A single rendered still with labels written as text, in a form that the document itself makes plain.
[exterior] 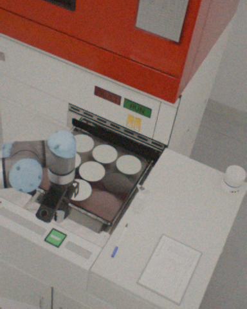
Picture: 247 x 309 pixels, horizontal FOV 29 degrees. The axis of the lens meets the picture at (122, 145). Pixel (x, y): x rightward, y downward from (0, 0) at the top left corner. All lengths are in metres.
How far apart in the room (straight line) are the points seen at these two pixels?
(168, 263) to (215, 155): 1.82
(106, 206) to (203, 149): 1.67
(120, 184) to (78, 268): 0.41
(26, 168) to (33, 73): 0.97
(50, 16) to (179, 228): 0.86
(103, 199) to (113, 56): 0.52
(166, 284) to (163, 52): 0.74
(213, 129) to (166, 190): 1.79
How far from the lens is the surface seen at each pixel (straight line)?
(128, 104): 1.86
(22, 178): 1.14
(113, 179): 1.86
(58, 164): 1.29
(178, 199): 1.76
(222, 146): 3.41
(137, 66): 1.68
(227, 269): 2.82
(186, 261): 1.62
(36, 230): 1.64
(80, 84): 1.93
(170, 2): 1.52
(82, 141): 1.98
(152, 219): 1.69
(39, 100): 2.12
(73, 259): 1.58
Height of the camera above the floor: 2.32
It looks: 46 degrees down
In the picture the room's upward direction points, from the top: 10 degrees clockwise
